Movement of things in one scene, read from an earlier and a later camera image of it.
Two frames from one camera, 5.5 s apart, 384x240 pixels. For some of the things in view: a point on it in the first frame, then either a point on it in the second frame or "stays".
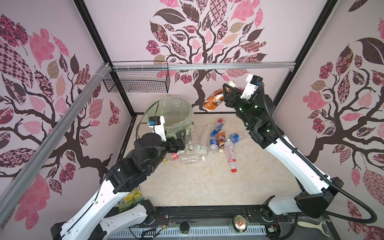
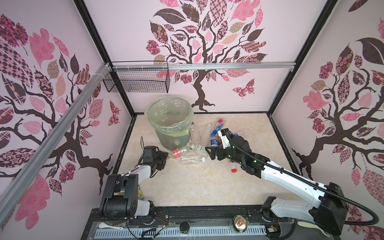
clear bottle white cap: [190, 159] stays
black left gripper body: [171, 146] to [160, 159]
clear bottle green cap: [193, 133] stays
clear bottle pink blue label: [219, 124] stays
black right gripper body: [236, 101] to [227, 154]
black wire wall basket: [140, 76] stays
